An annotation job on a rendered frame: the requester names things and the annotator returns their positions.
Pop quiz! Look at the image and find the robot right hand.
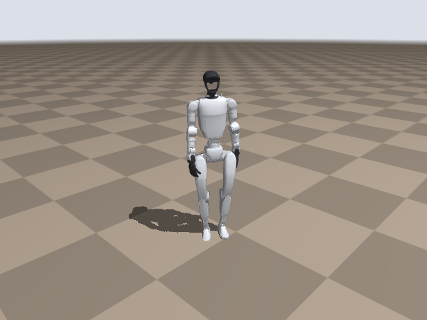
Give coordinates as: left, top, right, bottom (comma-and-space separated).
187, 155, 201, 177

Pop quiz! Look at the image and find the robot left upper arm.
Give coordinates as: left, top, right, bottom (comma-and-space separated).
226, 98, 240, 133

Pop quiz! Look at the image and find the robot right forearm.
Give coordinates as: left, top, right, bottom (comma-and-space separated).
186, 128, 195, 161

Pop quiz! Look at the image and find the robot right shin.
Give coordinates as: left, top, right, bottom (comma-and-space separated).
198, 198, 209, 229

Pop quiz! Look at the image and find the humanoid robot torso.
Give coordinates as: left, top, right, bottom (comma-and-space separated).
197, 94, 228, 163

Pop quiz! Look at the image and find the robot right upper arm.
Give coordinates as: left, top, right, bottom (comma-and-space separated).
187, 99, 199, 136

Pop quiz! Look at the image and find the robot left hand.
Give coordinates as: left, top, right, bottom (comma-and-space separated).
232, 149, 240, 167

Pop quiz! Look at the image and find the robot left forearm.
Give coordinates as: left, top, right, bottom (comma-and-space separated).
231, 131, 240, 152

